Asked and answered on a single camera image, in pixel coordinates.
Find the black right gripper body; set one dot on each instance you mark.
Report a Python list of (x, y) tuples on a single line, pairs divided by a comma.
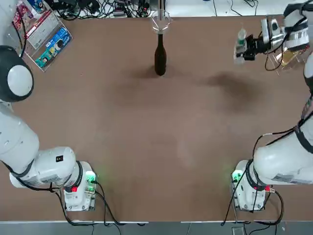
[(260, 45)]

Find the clear plastic drink bottle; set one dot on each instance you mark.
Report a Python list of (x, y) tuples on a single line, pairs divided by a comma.
[(240, 36)]

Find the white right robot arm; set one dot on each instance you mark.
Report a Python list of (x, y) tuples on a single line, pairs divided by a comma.
[(281, 166)]

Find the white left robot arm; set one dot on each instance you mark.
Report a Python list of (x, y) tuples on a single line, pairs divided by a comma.
[(19, 147)]

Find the clear acrylic drink shelf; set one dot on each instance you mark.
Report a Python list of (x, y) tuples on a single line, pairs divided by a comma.
[(276, 61)]

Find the dark glass bottle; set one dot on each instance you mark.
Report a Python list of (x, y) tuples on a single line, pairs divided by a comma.
[(160, 61)]

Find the grey floor box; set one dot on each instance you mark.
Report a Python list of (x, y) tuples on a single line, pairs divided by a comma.
[(238, 230)]

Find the red white snack box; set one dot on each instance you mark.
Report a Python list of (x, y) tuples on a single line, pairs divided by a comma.
[(42, 31)]

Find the blue snack cup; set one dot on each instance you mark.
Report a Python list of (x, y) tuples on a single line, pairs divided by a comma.
[(36, 6)]

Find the clear acrylic snack shelf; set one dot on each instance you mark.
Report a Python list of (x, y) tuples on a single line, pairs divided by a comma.
[(27, 54)]

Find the pink snack box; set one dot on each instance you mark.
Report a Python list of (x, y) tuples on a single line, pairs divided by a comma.
[(20, 14)]

